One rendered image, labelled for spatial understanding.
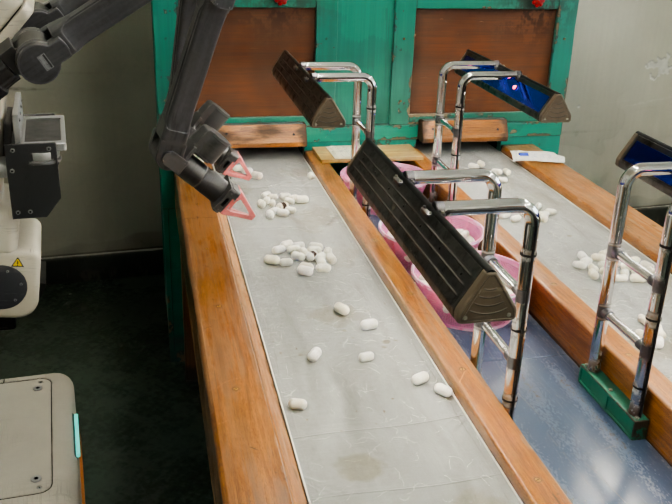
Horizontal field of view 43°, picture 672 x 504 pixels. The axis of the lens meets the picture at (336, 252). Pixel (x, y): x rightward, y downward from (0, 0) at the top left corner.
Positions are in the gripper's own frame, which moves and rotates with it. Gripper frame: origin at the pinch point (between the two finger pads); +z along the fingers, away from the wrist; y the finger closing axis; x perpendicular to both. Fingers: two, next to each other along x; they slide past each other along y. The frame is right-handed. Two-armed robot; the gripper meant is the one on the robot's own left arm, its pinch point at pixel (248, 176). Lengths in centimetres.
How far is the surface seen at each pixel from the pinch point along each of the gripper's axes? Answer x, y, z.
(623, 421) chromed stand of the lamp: -25, -108, 50
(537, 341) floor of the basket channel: -23, -75, 50
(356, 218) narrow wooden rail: -12.5, -21.7, 22.8
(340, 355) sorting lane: 1, -86, 11
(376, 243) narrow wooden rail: -13.1, -39.0, 23.6
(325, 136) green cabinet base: -19, 43, 23
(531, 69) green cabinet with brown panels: -80, 45, 62
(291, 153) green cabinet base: -7, 47, 19
